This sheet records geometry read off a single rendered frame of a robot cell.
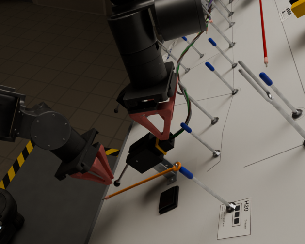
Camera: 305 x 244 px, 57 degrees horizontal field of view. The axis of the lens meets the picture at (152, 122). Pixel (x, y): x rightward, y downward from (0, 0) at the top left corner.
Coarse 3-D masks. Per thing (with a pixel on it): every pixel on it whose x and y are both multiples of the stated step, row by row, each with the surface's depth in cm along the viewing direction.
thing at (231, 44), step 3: (204, 9) 64; (207, 12) 64; (210, 15) 64; (210, 18) 65; (213, 24) 65; (216, 27) 66; (219, 30) 66; (222, 33) 66; (225, 36) 67; (225, 39) 67; (228, 39) 67; (228, 42) 68; (234, 42) 68; (231, 45) 68; (234, 45) 67
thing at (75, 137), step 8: (72, 128) 51; (72, 136) 50; (80, 136) 52; (88, 136) 54; (64, 144) 49; (72, 144) 50; (80, 144) 51; (88, 144) 52; (56, 152) 50; (64, 152) 49; (72, 152) 50; (80, 152) 50; (64, 160) 51; (72, 160) 50; (80, 160) 48; (64, 168) 50; (72, 168) 48; (80, 168) 48; (56, 176) 50; (64, 176) 50
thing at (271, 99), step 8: (240, 64) 30; (240, 72) 29; (248, 72) 30; (248, 80) 29; (256, 80) 31; (256, 88) 29; (264, 88) 31; (264, 96) 30; (272, 96) 31; (272, 104) 31; (280, 112) 32; (288, 120) 32; (296, 128) 33; (304, 136) 33; (304, 144) 34
